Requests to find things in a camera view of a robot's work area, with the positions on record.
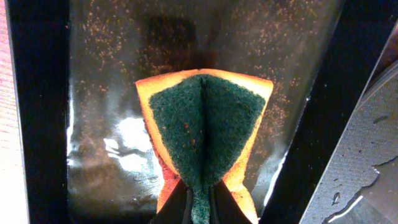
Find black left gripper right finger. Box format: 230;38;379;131
210;181;251;224

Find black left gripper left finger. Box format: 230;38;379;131
149;180;193;224

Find orange green scrub sponge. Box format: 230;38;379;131
136;69;273;223

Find black rectangular tray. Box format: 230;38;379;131
6;0;397;223

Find round black tray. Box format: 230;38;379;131
301;30;397;223

